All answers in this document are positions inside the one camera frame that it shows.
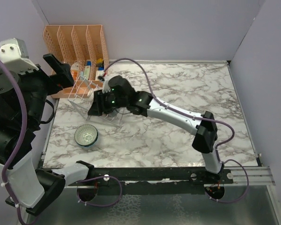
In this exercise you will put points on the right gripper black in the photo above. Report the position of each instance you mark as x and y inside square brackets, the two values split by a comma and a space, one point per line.
[99, 108]

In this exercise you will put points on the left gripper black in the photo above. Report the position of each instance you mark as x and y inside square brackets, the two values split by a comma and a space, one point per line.
[63, 77]

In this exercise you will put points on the green patterned bowl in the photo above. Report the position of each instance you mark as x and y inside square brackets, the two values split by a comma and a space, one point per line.
[86, 135]

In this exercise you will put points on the orange floral bowl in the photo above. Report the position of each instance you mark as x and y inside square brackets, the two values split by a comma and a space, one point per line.
[90, 92]

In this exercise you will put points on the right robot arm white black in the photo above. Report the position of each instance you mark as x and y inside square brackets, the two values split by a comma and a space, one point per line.
[201, 126]

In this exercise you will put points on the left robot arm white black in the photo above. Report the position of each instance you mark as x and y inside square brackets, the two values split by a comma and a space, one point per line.
[22, 101]

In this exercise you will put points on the green white box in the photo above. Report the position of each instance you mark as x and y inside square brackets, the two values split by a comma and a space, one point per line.
[86, 72]

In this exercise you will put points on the white label box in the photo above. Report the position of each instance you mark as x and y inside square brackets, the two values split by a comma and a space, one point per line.
[99, 73]

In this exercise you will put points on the orange plastic desk organizer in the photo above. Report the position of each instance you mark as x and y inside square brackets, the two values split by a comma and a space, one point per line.
[71, 43]

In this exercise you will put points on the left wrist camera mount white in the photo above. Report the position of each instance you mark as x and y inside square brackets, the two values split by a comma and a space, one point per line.
[14, 55]

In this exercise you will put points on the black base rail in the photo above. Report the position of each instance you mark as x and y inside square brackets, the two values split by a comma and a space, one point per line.
[162, 180]

